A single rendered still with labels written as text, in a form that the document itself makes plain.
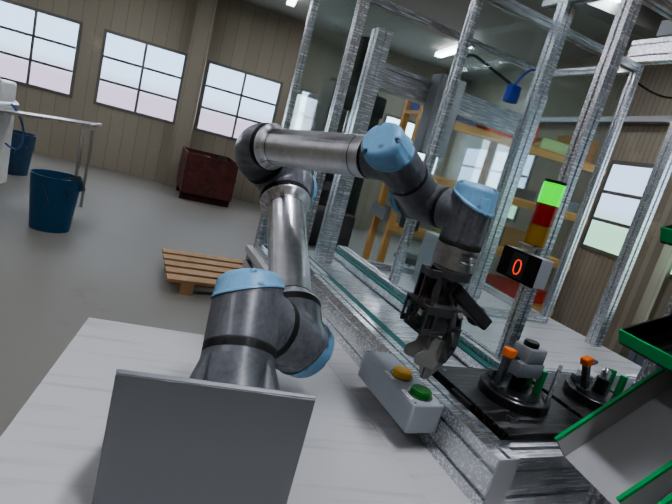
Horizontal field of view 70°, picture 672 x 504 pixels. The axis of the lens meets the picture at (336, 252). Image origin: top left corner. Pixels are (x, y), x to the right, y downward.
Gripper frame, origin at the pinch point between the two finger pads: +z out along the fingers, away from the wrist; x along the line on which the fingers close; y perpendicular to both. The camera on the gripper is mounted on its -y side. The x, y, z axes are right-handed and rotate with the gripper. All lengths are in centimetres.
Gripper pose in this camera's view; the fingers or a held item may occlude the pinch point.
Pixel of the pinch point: (427, 372)
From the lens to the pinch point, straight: 93.3
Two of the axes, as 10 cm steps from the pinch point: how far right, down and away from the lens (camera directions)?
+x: 3.7, 2.9, -8.8
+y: -8.9, -1.5, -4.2
